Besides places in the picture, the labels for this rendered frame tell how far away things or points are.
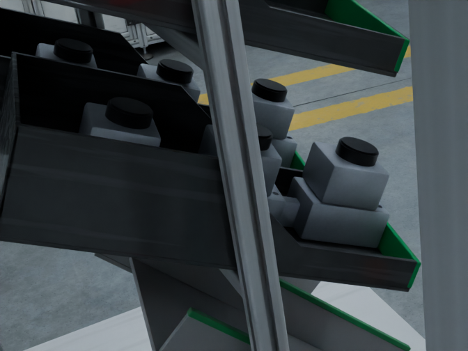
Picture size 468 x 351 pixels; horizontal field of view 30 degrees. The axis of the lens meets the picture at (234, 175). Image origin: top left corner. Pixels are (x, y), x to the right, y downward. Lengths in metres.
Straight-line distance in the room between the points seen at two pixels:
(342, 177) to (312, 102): 3.18
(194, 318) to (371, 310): 0.58
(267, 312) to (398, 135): 2.91
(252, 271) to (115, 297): 2.24
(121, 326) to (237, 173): 0.71
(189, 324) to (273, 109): 0.23
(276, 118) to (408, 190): 2.35
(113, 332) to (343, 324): 0.46
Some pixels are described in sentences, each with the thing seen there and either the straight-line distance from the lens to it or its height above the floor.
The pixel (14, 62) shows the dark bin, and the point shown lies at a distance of 0.60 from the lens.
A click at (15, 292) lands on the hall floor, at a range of 2.92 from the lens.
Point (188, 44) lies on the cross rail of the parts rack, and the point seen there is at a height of 1.39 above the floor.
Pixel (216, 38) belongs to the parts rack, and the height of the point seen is 1.41.
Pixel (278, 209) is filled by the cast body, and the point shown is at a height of 1.25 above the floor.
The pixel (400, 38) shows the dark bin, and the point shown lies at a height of 1.37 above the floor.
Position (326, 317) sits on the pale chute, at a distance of 0.77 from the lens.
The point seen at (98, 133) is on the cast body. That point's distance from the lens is 0.55.
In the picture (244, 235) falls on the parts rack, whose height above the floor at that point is 1.28.
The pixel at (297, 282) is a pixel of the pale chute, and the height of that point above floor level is 1.01.
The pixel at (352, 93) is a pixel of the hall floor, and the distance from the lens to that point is 3.83.
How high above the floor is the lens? 1.56
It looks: 28 degrees down
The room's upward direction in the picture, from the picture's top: 9 degrees counter-clockwise
